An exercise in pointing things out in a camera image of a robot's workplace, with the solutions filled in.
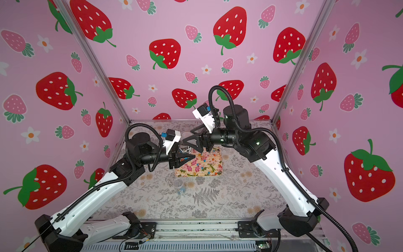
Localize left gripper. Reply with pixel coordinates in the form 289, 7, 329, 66
136, 141, 193, 171

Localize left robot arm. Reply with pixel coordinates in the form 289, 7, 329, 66
35, 123, 195, 252

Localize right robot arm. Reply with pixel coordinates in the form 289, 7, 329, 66
182, 85, 358, 252

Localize candies on tray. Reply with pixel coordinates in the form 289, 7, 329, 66
185, 151, 221, 174

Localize clear jar blue candies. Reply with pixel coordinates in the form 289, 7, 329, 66
173, 178, 186, 194

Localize floral rectangular tray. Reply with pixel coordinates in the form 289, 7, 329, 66
174, 146, 224, 177

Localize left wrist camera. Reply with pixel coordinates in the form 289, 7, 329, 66
161, 129, 181, 154

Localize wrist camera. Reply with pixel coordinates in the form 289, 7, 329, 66
161, 129, 181, 154
193, 103, 216, 133

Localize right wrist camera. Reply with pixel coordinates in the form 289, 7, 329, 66
193, 103, 216, 133

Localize aluminium front rail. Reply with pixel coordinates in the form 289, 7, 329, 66
82, 219, 323, 252

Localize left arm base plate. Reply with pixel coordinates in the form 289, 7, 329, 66
112, 222, 157, 239

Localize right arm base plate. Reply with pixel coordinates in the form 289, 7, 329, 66
236, 221, 280, 238

